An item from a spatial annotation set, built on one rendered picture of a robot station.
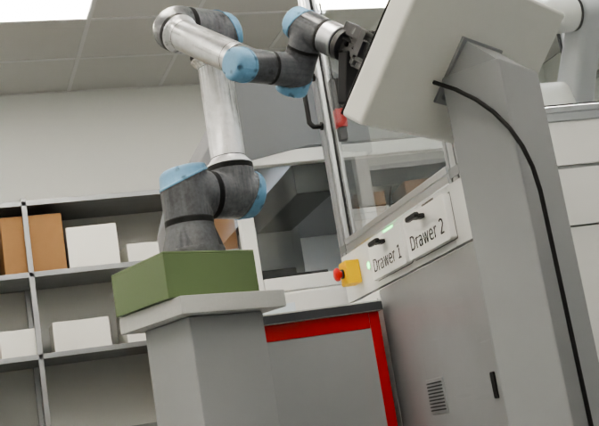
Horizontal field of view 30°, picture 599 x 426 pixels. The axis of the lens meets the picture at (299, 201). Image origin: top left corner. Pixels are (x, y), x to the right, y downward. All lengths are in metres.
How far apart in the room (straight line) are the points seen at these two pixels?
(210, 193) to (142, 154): 4.74
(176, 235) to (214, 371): 0.33
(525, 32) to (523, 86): 0.20
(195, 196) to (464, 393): 0.79
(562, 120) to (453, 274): 0.45
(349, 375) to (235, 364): 0.66
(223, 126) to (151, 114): 4.72
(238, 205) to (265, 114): 1.29
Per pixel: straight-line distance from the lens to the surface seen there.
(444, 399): 2.86
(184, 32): 2.64
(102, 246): 6.68
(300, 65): 2.49
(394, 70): 1.93
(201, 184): 2.61
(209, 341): 2.48
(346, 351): 3.11
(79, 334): 6.68
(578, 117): 2.75
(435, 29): 1.98
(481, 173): 1.99
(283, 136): 3.92
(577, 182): 2.70
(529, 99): 2.08
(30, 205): 6.66
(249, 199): 2.68
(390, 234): 3.01
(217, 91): 2.76
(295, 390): 3.06
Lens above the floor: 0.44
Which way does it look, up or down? 11 degrees up
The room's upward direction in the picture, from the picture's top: 9 degrees counter-clockwise
